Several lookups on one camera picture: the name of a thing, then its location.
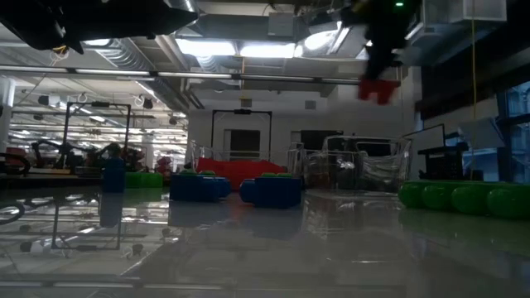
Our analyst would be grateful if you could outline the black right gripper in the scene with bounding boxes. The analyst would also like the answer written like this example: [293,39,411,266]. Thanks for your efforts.
[341,0,422,83]

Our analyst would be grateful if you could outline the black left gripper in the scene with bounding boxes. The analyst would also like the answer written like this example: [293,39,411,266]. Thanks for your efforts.
[57,0,200,42]

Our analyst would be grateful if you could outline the clear plastic bin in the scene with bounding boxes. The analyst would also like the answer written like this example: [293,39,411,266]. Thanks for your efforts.
[188,139,306,192]
[303,134,414,195]

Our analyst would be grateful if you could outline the blue two-stud building block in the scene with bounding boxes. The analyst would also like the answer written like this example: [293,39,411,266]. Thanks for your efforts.
[169,173,233,203]
[238,176,302,209]

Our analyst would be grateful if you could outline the long ceiling light bar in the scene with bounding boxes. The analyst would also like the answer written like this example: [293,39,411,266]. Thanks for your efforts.
[157,70,361,86]
[0,65,157,80]

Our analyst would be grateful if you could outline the black cabinet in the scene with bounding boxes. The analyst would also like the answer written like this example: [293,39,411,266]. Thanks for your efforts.
[300,129,345,142]

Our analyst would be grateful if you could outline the grey ceiling box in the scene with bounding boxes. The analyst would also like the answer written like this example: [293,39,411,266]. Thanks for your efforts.
[267,11,296,39]

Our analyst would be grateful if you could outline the white ceiling unit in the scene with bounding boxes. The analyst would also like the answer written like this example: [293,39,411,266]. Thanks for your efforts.
[449,0,508,22]

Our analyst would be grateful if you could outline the black desk with monitor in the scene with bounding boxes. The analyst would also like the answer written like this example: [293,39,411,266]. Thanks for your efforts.
[417,123,471,182]

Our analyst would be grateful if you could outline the blue-lit window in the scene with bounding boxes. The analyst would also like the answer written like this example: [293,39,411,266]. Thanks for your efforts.
[501,80,530,183]

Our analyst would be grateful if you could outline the small blue single-stud block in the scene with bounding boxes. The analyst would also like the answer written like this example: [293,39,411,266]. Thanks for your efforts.
[102,156,128,195]

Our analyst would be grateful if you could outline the dark workbench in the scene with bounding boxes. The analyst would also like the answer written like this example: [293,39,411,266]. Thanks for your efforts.
[0,167,104,187]

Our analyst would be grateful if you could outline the glossy white table cover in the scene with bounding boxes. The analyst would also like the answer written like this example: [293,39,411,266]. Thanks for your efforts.
[0,181,530,298]

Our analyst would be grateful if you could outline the silver ventilation duct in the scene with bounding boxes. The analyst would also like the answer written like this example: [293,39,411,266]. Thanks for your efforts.
[82,0,208,113]

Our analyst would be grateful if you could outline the black metal frame rig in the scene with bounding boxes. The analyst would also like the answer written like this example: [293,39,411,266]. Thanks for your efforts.
[61,101,133,161]
[210,108,273,165]

